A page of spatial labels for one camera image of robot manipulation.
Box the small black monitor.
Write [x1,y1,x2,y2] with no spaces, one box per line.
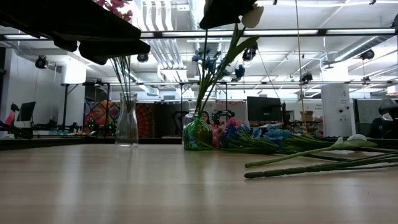
[17,101,37,122]

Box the green glass vase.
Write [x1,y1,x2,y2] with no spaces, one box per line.
[182,112,214,151]

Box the white tulip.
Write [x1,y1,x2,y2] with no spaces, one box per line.
[198,3,264,121]
[244,133,379,169]
[201,28,210,118]

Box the grey partition panel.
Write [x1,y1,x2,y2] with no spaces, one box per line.
[354,98,398,131]

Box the black computer monitor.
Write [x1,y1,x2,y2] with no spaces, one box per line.
[247,96,282,123]

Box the clear ribbed glass jar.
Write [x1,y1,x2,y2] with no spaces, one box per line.
[182,108,200,142]

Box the black partition panel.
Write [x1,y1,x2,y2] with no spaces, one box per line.
[154,101,183,138]

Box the thin hanging cable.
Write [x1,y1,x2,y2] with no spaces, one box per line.
[294,0,307,131]

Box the black metal rig frame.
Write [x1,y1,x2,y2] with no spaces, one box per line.
[60,81,229,125]

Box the tall clear glass vase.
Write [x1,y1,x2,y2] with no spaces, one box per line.
[114,91,139,147]

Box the silver air duct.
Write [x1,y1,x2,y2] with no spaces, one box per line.
[334,34,392,63]

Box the black LED light bar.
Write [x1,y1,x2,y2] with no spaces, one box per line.
[0,28,398,40]

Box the black aluminium table frame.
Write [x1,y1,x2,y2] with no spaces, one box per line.
[0,136,398,151]

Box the orange mandala tapestry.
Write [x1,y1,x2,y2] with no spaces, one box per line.
[136,102,156,139]

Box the colourful tapestry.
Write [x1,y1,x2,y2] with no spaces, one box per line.
[83,99,121,138]

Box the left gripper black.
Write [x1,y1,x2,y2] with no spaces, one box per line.
[0,0,142,53]

